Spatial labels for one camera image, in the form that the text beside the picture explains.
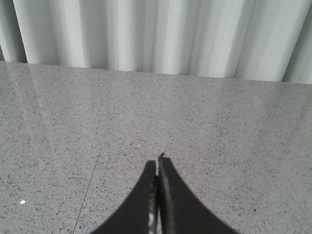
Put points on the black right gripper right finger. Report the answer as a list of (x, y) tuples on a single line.
[(181, 212)]

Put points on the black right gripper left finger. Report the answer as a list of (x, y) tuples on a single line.
[(137, 214)]

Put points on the pale green curtain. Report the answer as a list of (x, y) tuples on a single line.
[(267, 40)]

